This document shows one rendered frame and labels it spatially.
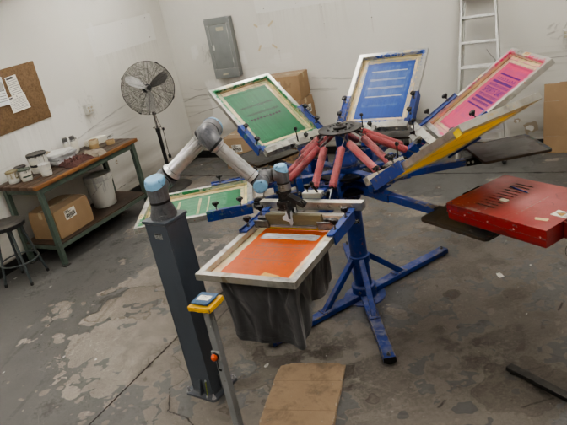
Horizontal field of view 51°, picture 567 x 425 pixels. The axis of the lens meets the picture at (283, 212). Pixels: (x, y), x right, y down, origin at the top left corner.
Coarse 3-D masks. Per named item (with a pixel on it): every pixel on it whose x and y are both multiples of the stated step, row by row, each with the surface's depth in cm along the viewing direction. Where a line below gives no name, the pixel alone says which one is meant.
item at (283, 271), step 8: (296, 232) 342; (304, 232) 340; (312, 232) 338; (320, 232) 336; (288, 240) 333; (296, 240) 331; (304, 240) 330; (312, 248) 319; (304, 256) 312; (264, 264) 312; (296, 264) 305; (256, 272) 305; (272, 272) 302; (280, 272) 300; (288, 272) 299
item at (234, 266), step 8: (264, 232) 350; (272, 232) 348; (280, 232) 346; (288, 232) 344; (256, 240) 341; (264, 240) 339; (272, 240) 337; (280, 240) 335; (248, 248) 334; (240, 256) 326; (232, 264) 319; (240, 264) 317; (248, 264) 315; (256, 264) 314; (232, 272) 310; (240, 272) 308; (248, 272) 306
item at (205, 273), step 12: (324, 216) 348; (336, 216) 345; (252, 228) 351; (240, 240) 340; (324, 240) 317; (228, 252) 329; (324, 252) 310; (216, 264) 319; (312, 264) 298; (204, 276) 306; (216, 276) 302; (228, 276) 299; (240, 276) 297; (252, 276) 295; (264, 276) 292; (300, 276) 286
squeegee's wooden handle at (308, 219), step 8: (272, 216) 346; (280, 216) 344; (296, 216) 338; (304, 216) 336; (312, 216) 334; (320, 216) 332; (288, 224) 344; (296, 224) 341; (304, 224) 339; (312, 224) 336
